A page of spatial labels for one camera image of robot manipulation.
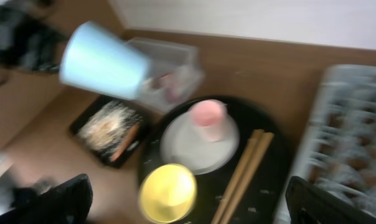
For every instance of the round black tray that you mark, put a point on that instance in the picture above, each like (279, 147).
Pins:
(260, 201)

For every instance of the orange carrot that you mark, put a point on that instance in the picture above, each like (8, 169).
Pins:
(127, 140)

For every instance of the pink plastic cup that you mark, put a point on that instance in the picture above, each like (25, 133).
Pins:
(208, 119)

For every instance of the clear plastic bin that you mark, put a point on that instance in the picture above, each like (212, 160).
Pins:
(174, 74)

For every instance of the rice and food scraps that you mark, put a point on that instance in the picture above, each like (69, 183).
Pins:
(105, 130)

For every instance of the wooden chopstick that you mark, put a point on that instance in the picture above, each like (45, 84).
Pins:
(245, 179)
(250, 146)

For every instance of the grey dishwasher rack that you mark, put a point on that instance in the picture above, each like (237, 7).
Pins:
(338, 149)

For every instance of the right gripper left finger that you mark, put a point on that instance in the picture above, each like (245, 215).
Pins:
(69, 202)

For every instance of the yellow bowl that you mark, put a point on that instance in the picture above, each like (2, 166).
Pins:
(167, 194)

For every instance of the black rectangular tray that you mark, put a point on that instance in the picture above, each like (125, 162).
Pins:
(91, 110)

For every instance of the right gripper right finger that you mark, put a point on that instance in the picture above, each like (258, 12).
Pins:
(307, 203)

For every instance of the grey plate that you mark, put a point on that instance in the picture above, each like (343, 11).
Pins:
(182, 144)

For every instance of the blue plastic cup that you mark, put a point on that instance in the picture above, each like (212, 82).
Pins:
(97, 60)

